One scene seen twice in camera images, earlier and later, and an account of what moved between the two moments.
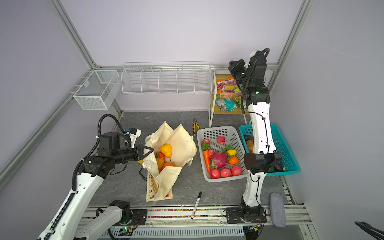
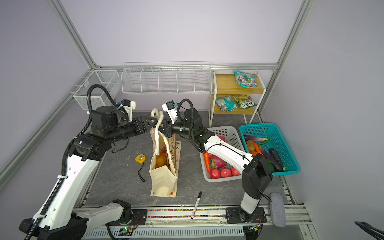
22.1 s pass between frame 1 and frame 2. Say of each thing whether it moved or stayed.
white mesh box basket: stayed
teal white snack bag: stayed
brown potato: stayed
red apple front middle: stayed
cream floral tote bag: moved
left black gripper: moved
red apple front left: stayed
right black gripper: moved
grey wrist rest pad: stayed
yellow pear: moved
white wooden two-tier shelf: stayed
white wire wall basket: stayed
